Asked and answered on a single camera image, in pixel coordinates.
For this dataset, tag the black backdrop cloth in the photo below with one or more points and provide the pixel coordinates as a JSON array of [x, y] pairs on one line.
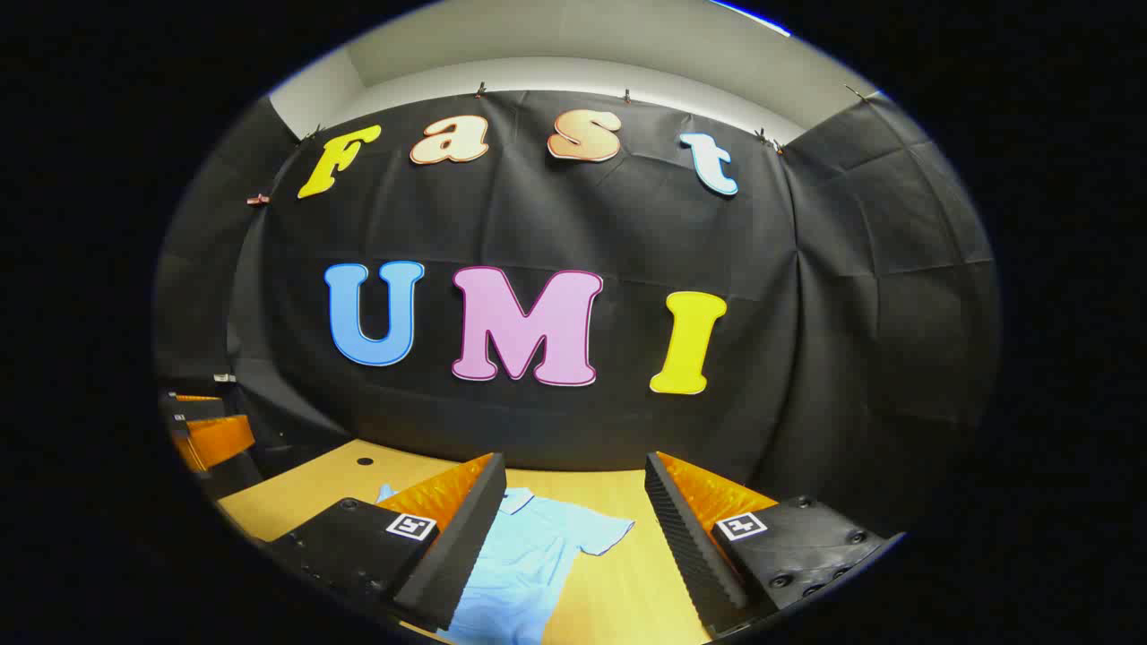
[[627, 233]]

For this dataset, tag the light blue T-shirt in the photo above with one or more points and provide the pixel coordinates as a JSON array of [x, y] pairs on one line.
[[529, 555]]

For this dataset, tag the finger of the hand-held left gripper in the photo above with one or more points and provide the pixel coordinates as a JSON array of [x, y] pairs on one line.
[[193, 408], [219, 439]]

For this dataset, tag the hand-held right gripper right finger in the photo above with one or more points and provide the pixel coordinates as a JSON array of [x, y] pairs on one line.
[[690, 546]]

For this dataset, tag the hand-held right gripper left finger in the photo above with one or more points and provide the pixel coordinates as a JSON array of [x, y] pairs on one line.
[[466, 537]]

